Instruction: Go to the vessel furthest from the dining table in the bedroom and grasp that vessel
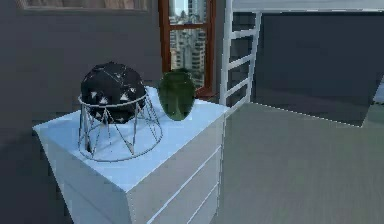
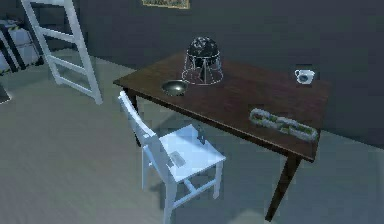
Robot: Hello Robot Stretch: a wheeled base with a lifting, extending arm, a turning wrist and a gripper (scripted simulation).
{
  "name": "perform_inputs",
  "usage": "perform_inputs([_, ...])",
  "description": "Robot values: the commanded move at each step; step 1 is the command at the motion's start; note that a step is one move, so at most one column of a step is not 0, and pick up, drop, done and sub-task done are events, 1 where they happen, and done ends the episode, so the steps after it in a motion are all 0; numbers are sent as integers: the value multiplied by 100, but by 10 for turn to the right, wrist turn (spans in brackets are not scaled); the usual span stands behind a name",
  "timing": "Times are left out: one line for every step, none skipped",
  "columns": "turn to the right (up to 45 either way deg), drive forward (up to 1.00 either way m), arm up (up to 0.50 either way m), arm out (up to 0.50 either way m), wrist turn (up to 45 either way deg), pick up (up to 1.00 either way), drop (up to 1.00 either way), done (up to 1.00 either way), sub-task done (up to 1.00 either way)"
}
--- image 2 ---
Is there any small dark object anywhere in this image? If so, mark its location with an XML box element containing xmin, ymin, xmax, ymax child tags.
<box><xmin>197</xmin><ymin>125</ymin><xmax>207</xmax><ymax>145</ymax></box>

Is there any dark metal bowl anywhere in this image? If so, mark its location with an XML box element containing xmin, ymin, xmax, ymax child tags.
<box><xmin>161</xmin><ymin>79</ymin><xmax>190</xmax><ymax>98</ymax></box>

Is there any white wooden chair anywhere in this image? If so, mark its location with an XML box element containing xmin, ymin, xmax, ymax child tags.
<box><xmin>117</xmin><ymin>90</ymin><xmax>227</xmax><ymax>224</ymax></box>

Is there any dark brown wooden table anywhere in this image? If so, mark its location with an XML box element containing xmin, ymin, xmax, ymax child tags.
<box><xmin>112</xmin><ymin>49</ymin><xmax>331</xmax><ymax>222</ymax></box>

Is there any grey remote control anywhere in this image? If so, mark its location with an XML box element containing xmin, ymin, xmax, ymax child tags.
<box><xmin>169</xmin><ymin>150</ymin><xmax>187</xmax><ymax>168</ymax></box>

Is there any white cup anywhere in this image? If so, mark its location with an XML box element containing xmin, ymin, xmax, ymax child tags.
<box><xmin>293</xmin><ymin>68</ymin><xmax>316</xmax><ymax>86</ymax></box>

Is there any white ladder shelf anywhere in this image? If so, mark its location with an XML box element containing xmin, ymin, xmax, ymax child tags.
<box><xmin>20</xmin><ymin>0</ymin><xmax>104</xmax><ymax>106</ymax></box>

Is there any black shelf with white boxes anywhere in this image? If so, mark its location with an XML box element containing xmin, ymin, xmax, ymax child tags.
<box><xmin>0</xmin><ymin>19</ymin><xmax>45</xmax><ymax>76</ymax></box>

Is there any black dome wire stand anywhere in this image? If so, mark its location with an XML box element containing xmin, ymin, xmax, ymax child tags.
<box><xmin>181</xmin><ymin>35</ymin><xmax>224</xmax><ymax>86</ymax></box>

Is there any framed wall picture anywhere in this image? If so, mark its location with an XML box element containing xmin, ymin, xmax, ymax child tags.
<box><xmin>141</xmin><ymin>0</ymin><xmax>191</xmax><ymax>10</ymax></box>

